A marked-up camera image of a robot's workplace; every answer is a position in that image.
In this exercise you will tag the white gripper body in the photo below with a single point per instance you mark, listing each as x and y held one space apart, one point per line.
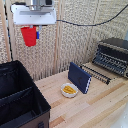
33 15

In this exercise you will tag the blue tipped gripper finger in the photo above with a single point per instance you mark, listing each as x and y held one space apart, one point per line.
38 34

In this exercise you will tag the red plastic cup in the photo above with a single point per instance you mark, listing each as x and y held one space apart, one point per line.
29 36

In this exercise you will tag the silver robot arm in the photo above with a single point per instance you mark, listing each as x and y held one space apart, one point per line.
40 2

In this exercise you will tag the black fabric storage box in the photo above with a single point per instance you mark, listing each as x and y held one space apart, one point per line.
18 100

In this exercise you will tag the long yellow fried stick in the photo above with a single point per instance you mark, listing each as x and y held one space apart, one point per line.
71 88
68 89

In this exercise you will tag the white oval bowl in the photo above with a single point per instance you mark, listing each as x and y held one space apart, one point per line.
68 93

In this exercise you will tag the black toaster oven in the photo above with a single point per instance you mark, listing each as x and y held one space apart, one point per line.
113 56

